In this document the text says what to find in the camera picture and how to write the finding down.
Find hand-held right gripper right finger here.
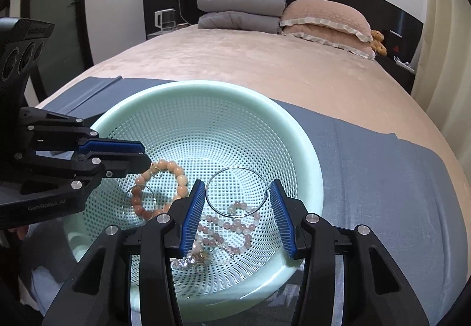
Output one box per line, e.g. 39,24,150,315
268,179,429,326

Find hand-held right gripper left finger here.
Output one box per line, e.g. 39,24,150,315
41,179,206,326

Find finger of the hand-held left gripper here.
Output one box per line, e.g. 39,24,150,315
18,107,146,162
15,154,152,195

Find silver bangle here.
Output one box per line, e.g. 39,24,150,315
205,168,273,218
123,184,157,216

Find orange bead bracelet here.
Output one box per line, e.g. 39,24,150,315
130,160,190,222

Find pink bead necklace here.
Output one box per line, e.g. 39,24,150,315
191,201,262,257

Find mint green plastic basket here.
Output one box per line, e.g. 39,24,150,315
62,79,324,312

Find glass door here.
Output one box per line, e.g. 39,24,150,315
11,0,92,109

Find blue cloth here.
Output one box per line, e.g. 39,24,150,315
18,75,460,326

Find beige bedspread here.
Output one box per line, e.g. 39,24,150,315
35,22,471,209

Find grey folded quilt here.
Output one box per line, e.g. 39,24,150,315
198,11,281,34
197,0,288,17

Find black nightstand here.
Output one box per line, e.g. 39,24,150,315
375,54,417,94

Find pink frilled pillow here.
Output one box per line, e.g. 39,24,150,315
281,26,376,61
280,0,373,43

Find brown teddy bear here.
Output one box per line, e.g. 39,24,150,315
370,30,388,57

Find cream curtain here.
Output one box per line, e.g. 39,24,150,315
410,0,471,179

